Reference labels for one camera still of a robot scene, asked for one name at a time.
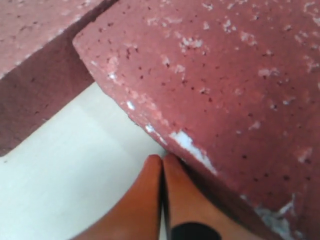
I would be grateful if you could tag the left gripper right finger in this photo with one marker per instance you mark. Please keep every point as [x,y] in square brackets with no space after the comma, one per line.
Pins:
[195,213]

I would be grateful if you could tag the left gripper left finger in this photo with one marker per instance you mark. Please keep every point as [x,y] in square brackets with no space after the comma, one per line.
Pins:
[137,215]

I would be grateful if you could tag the red brick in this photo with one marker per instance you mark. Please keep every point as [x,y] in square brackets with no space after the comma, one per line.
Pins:
[230,86]
[40,71]

